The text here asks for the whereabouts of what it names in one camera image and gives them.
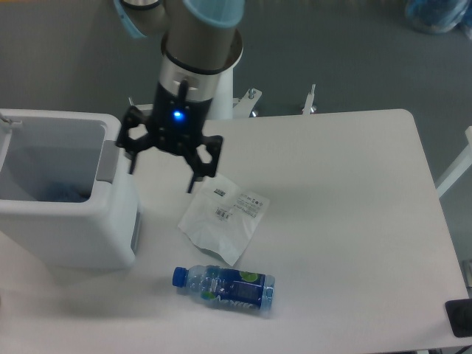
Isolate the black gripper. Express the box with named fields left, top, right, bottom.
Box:
left=115, top=80, right=224, bottom=194

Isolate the white push-lid trash can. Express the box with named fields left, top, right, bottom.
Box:
left=1, top=109, right=142, bottom=269

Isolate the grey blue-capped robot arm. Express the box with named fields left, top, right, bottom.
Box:
left=114, top=1, right=245, bottom=184

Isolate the white plastic pouch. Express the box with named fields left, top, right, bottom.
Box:
left=178, top=174, right=270, bottom=266

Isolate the blue-label plastic water bottle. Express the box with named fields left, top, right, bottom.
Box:
left=172, top=265, right=275, bottom=311

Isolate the blue plastic bag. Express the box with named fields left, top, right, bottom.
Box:
left=404, top=0, right=471, bottom=35

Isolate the black device at table edge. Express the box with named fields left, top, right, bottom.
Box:
left=445, top=299, right=471, bottom=338

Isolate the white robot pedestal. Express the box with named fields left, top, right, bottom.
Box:
left=206, top=29, right=243, bottom=120

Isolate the white base frame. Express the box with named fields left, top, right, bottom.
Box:
left=127, top=83, right=318, bottom=119

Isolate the white frame leg right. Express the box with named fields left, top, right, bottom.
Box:
left=434, top=126, right=471, bottom=198

